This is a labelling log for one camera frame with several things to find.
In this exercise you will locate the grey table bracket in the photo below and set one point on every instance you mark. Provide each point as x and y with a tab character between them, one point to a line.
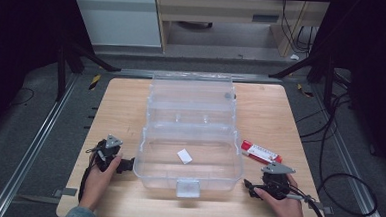
324	209
65	192

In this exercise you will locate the small white object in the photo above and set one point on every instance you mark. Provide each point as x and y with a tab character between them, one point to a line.
295	56

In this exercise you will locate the person's right hand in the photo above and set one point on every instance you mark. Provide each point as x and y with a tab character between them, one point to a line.
289	208

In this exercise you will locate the metal floor rail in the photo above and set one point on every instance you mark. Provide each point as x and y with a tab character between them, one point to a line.
28	153
354	173
136	72

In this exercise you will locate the black stand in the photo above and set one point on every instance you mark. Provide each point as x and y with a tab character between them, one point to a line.
62	71
319	70

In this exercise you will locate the person's left hand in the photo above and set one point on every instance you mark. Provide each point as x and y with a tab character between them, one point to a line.
96	187

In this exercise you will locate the white cabinet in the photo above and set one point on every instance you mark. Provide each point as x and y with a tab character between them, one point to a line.
119	19

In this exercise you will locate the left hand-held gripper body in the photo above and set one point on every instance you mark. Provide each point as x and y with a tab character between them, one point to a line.
107	150

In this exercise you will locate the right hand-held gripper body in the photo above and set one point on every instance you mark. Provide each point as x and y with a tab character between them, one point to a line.
277	184

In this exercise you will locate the clear plastic storage box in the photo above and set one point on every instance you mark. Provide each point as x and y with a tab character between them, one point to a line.
190	121

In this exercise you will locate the yellow and black tape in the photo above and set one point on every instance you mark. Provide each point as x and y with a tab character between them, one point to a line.
304	91
94	82

